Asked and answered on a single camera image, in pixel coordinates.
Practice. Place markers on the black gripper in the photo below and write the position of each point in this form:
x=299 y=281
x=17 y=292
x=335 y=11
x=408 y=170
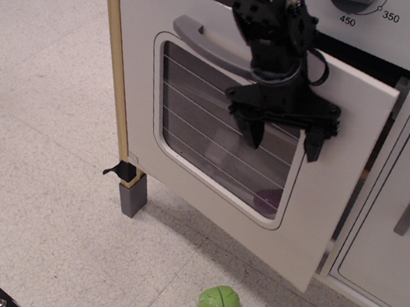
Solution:
x=293 y=104

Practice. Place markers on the white oven door with window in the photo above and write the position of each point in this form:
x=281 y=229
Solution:
x=170 y=101

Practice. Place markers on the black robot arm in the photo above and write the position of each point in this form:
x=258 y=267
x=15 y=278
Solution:
x=279 y=34

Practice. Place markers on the white salt shaker silver cap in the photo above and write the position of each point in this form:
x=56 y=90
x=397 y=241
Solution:
x=220 y=147

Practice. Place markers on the purple toy eggplant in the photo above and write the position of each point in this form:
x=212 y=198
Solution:
x=267 y=201

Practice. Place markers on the white toy kitchen cabinet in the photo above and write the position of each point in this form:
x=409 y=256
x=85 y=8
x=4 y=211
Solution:
x=376 y=42

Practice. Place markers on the grey cabinet leg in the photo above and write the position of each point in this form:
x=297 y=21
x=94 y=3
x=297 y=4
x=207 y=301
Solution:
x=133 y=199

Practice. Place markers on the grey oven door handle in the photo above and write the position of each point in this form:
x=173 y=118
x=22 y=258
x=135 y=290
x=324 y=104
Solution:
x=192 y=33

